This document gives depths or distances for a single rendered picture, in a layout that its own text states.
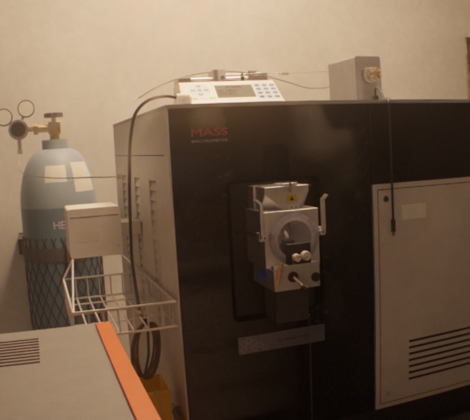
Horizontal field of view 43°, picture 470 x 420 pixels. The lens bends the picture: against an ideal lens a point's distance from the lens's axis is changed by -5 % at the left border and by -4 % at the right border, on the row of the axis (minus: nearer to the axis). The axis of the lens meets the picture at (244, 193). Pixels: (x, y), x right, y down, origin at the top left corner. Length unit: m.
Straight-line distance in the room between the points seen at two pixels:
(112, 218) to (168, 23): 1.09
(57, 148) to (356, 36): 1.29
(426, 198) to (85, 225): 0.72
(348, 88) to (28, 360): 1.06
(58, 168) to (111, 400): 1.27
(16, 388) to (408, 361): 0.88
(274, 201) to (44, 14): 1.38
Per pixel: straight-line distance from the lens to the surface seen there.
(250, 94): 1.47
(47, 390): 0.66
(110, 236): 1.36
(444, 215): 1.33
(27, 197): 1.86
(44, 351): 0.79
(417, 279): 1.31
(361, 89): 1.52
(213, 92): 1.46
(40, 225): 1.83
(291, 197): 1.07
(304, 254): 1.04
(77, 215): 1.35
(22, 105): 1.91
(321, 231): 1.07
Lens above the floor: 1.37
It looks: 5 degrees down
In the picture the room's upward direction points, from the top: 3 degrees counter-clockwise
